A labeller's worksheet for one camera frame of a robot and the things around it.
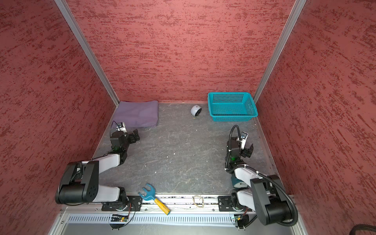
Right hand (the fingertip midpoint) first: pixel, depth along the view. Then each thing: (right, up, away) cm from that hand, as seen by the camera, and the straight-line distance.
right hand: (243, 142), depth 87 cm
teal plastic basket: (+1, +24, +30) cm, 39 cm away
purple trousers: (-74, +18, +23) cm, 80 cm away
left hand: (-72, +5, +5) cm, 72 cm away
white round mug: (-29, +21, +19) cm, 40 cm away
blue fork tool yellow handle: (-53, -26, -12) cm, 60 cm away
